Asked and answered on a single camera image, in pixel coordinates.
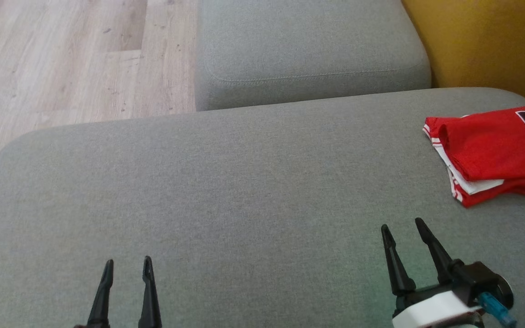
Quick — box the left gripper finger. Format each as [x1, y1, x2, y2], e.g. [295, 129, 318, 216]
[138, 256, 163, 328]
[87, 259, 114, 328]

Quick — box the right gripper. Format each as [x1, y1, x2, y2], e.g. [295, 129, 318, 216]
[380, 218, 484, 328]

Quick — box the red basketball jersey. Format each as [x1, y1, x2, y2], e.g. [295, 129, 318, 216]
[423, 104, 525, 203]

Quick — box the large grey sofa seat cushion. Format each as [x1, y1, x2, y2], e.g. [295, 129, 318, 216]
[0, 87, 525, 328]

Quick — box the yellow-brown furniture panel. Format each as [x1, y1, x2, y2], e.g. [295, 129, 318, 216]
[401, 0, 525, 112]

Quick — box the small grey sofa cushion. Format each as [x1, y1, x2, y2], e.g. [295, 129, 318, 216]
[194, 0, 432, 112]

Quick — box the right arm blue-plug cable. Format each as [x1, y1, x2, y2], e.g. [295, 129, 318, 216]
[478, 292, 518, 328]

